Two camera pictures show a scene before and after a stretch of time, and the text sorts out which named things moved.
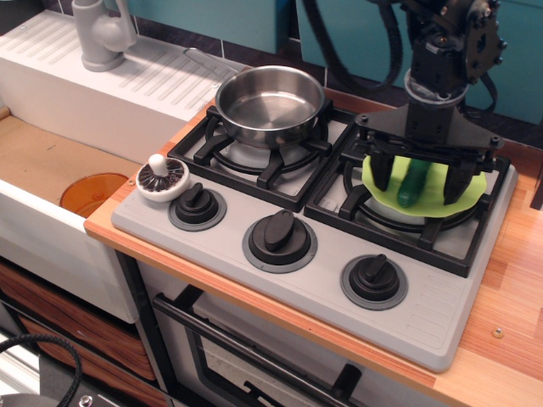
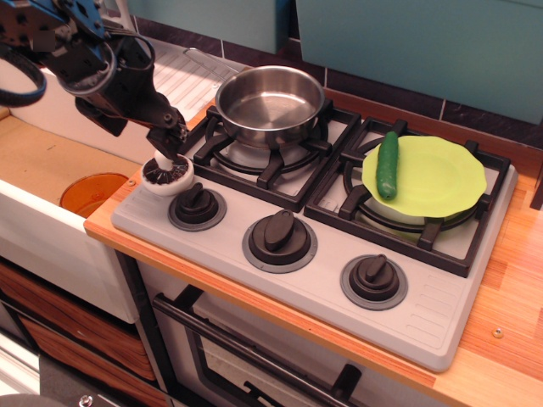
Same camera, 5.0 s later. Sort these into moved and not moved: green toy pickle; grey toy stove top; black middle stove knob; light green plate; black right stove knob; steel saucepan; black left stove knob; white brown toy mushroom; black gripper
Moved: black gripper; white brown toy mushroom; green toy pickle
Not moved: black left stove knob; light green plate; black middle stove knob; steel saucepan; black right stove knob; grey toy stove top
